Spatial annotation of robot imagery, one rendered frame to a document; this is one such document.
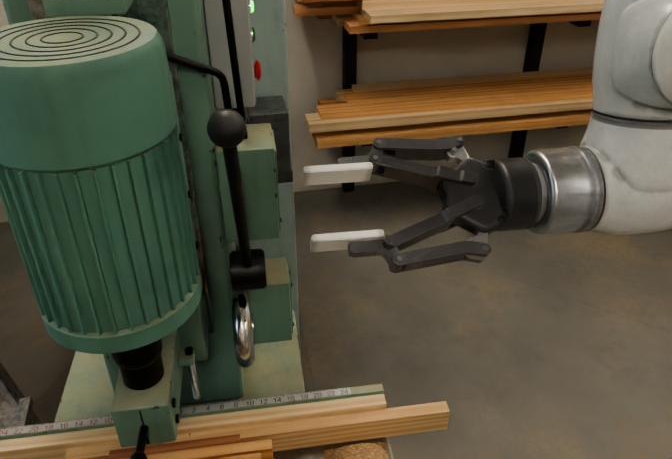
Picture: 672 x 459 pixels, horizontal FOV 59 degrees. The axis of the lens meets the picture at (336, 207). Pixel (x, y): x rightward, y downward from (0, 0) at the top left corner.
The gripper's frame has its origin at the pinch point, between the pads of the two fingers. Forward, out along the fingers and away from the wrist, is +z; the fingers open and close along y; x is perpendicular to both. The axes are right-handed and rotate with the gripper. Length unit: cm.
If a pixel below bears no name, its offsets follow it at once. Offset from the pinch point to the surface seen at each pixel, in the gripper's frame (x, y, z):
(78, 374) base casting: -65, -1, 44
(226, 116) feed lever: 9.7, 4.9, 9.8
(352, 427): -37.4, -18.1, -3.5
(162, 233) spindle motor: -2.8, -0.2, 17.4
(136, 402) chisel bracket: -24.3, -13.2, 24.2
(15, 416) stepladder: -131, 2, 81
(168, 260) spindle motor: -5.7, -2.1, 17.3
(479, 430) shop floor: -150, -16, -59
